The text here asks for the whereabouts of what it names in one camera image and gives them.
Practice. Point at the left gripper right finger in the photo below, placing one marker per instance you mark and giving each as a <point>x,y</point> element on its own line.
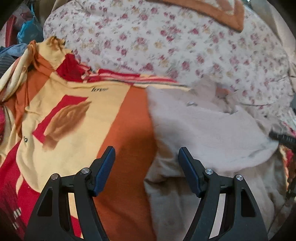
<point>227,208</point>

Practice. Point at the orange red patterned blanket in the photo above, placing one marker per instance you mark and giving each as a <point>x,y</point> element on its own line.
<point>57,117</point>

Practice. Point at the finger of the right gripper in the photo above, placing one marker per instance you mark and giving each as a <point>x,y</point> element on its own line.
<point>286,140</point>

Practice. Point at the blue plastic bag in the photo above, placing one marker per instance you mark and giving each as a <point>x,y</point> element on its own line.
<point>30,30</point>

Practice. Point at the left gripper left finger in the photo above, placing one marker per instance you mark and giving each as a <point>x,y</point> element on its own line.
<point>51,216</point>

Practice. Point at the orange checkered cushion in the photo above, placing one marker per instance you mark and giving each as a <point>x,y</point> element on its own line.
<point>228,13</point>

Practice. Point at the beige zip jacket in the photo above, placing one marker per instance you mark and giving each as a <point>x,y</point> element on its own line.
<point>226,137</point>

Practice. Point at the red bag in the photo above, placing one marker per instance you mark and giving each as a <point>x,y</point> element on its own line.
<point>10,32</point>

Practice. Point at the floral quilt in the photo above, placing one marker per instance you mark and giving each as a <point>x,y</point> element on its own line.
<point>154,38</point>

